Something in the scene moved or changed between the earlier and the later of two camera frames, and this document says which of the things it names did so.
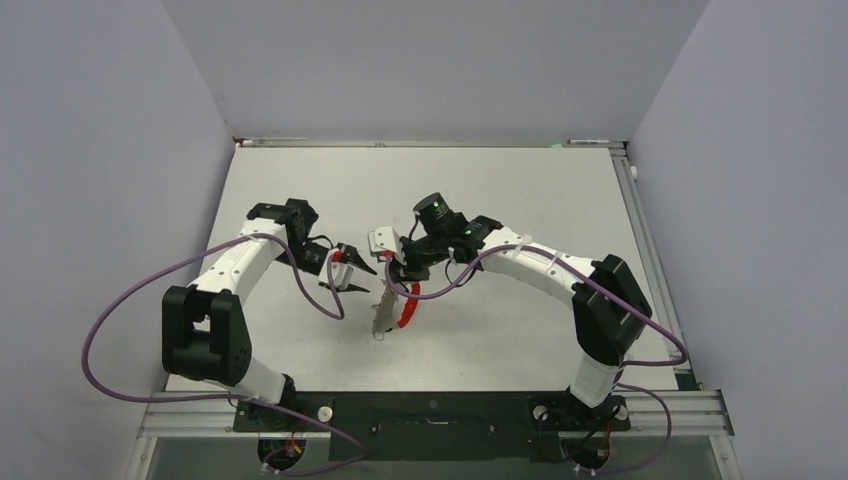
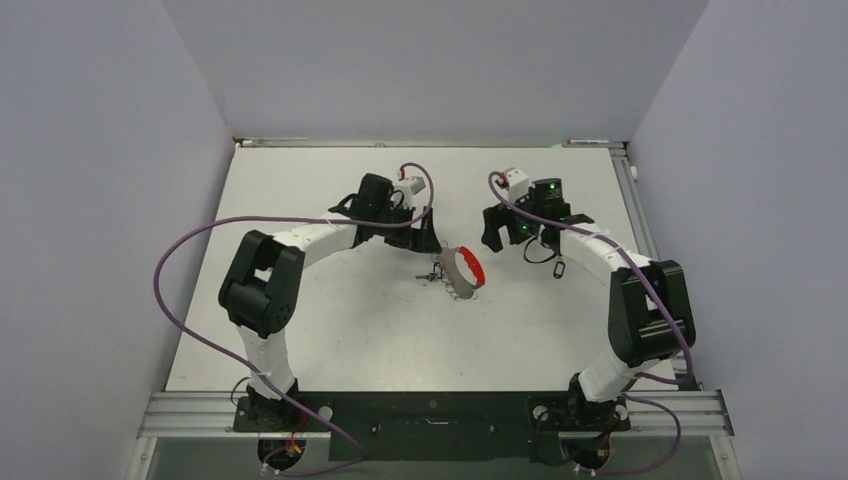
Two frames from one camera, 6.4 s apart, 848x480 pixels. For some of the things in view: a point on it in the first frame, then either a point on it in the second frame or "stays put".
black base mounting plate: x=434 y=426 stays put
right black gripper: x=408 y=270 → x=499 y=215
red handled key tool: x=392 y=311 → x=456 y=282
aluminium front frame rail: x=667 y=413 stays put
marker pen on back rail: x=570 y=141 stays put
